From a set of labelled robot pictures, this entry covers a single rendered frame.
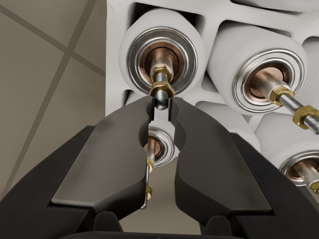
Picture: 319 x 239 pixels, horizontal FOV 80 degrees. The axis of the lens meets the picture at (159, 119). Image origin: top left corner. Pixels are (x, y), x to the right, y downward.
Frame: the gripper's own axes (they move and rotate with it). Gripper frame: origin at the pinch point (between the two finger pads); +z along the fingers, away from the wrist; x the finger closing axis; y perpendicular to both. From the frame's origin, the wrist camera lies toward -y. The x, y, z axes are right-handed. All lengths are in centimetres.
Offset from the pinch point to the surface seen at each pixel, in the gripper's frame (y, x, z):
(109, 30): -1.5, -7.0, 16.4
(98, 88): 15.3, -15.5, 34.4
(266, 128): 12.2, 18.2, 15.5
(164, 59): -0.5, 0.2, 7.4
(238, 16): -3.9, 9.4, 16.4
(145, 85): 2.9, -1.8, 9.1
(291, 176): 16.5, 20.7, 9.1
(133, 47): -1.1, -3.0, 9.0
